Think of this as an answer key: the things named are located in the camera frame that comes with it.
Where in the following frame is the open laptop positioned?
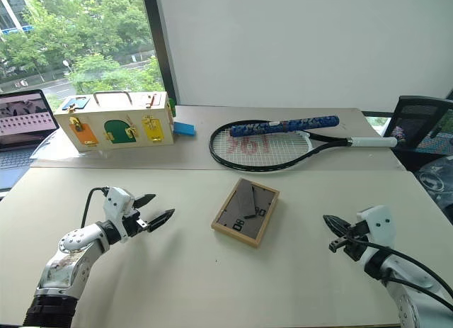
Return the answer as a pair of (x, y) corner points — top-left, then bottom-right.
(0, 89), (60, 191)

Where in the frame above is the blue patterned tube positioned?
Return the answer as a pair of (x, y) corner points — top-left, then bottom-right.
(229, 115), (340, 138)

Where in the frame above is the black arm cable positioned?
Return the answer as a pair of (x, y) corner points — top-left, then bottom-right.
(348, 232), (453, 312)
(81, 186), (109, 230)

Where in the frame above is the wooden lock box toy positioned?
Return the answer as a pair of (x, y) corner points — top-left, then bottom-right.
(52, 91), (175, 153)

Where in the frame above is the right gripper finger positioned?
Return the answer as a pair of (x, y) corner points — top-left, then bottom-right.
(322, 214), (355, 238)
(328, 235), (352, 253)

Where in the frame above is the dark window frame post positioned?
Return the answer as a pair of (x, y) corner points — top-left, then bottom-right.
(140, 0), (180, 106)

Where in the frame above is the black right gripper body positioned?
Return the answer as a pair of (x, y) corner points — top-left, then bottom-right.
(344, 221), (371, 262)

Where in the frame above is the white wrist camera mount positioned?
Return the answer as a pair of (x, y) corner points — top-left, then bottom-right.
(103, 186), (136, 244)
(356, 205), (394, 251)

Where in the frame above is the black mesh office chair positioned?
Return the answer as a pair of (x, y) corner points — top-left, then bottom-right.
(383, 94), (453, 170)

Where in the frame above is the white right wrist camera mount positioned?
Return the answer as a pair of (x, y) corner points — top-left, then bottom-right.
(356, 205), (394, 251)

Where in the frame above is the wooden picture frame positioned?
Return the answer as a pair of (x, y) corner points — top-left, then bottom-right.
(210, 177), (281, 249)

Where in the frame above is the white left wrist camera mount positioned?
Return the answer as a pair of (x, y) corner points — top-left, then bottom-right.
(103, 186), (136, 244)

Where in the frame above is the blue block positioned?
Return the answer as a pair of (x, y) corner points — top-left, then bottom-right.
(173, 121), (197, 138)

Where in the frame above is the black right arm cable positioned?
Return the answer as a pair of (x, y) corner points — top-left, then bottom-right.
(348, 232), (453, 312)

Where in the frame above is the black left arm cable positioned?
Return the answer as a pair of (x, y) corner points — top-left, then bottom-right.
(81, 186), (109, 230)

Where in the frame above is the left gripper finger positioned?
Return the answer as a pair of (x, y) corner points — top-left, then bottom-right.
(134, 193), (157, 209)
(146, 208), (176, 234)

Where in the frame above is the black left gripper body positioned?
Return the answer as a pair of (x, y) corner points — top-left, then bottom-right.
(121, 199), (150, 239)

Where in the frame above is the dark plastic bag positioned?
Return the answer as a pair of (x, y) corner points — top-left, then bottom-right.
(416, 156), (453, 216)

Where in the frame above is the black tennis racket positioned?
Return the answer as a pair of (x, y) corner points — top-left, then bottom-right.
(208, 126), (408, 174)

